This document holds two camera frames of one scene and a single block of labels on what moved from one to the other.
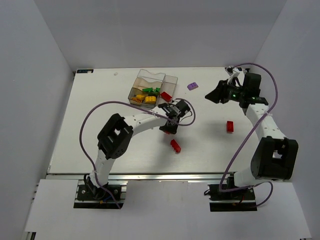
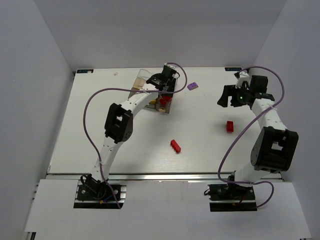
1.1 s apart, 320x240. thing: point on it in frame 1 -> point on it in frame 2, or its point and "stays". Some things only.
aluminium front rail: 147,177 stays
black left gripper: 169,125 -> 162,91
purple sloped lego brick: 192,86 stays
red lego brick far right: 230,126 stays
